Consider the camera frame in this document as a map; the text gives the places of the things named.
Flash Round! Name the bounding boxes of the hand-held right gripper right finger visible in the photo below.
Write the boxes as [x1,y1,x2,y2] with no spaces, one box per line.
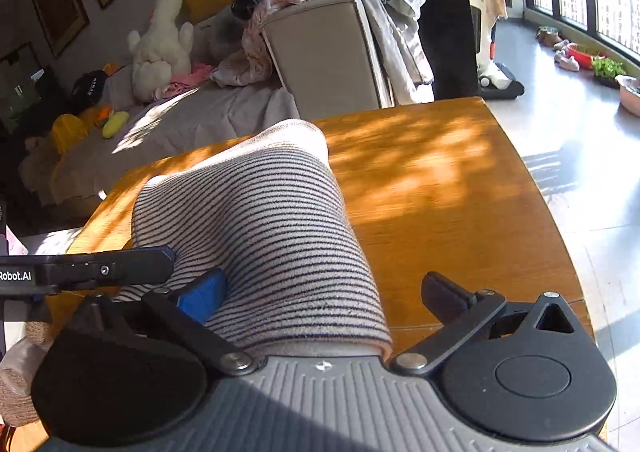
[390,271,591,378]

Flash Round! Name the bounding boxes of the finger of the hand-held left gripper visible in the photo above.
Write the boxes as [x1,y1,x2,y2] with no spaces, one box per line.
[58,245,177,292]

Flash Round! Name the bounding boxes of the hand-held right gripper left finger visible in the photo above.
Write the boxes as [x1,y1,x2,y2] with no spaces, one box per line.
[65,267,256,375]

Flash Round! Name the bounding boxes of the striped knit sweater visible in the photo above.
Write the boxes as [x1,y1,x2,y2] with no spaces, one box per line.
[115,118,394,363]

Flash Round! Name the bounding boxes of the person's left forearm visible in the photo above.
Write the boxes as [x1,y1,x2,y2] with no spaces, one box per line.
[0,317,57,429]

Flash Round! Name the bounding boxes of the pile of clothes on sofa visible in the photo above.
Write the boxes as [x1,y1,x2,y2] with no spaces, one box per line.
[260,0,437,106]

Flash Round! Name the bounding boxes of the yellow-green toy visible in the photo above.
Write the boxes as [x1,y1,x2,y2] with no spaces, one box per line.
[101,111,131,139]

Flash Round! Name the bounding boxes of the yellow toy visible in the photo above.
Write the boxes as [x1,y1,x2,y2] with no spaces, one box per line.
[50,113,91,156]

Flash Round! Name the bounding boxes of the white sofa sheet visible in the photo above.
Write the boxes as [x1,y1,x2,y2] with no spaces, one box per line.
[20,82,302,207]

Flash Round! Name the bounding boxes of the black cap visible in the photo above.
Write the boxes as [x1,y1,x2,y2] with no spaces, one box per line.
[69,70,112,114]

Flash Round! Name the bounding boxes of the dark framed picture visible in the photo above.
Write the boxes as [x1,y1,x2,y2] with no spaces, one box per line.
[0,42,46,129]

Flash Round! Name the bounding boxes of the pink cloth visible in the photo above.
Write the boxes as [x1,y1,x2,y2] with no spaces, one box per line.
[154,62,214,101]

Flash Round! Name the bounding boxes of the white plush toy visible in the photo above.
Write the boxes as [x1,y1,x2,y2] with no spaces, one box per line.
[126,0,196,104]

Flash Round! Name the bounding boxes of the white floor washer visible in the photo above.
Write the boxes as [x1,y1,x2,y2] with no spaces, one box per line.
[469,2,527,99]

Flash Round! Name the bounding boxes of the grey cushion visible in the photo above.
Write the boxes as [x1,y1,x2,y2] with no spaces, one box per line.
[192,7,247,64]

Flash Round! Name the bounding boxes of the beige sofa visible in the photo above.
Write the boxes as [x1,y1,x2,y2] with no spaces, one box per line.
[20,0,401,218]

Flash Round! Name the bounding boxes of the pink shoes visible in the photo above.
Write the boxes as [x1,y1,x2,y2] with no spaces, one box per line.
[552,39,582,72]

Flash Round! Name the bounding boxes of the red basin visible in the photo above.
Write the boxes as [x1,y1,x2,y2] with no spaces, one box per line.
[564,42,607,69]

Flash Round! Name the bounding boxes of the small brown plant pot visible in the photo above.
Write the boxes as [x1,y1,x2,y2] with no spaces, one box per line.
[534,26,564,48]

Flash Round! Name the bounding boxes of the small green potted plant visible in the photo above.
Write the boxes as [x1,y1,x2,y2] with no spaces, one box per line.
[590,56,629,89]

